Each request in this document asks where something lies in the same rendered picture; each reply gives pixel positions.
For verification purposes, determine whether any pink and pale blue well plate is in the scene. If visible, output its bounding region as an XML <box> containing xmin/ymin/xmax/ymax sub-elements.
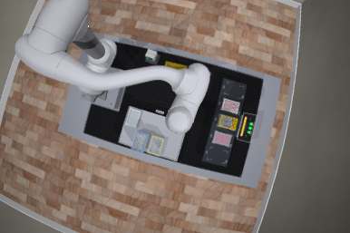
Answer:
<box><xmin>212</xmin><ymin>131</ymin><xmax>232</xmax><ymax>146</ymax></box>

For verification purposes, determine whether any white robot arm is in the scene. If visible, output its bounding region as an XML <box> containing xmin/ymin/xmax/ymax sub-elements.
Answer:
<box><xmin>15</xmin><ymin>0</ymin><xmax>210</xmax><ymax>134</ymax></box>

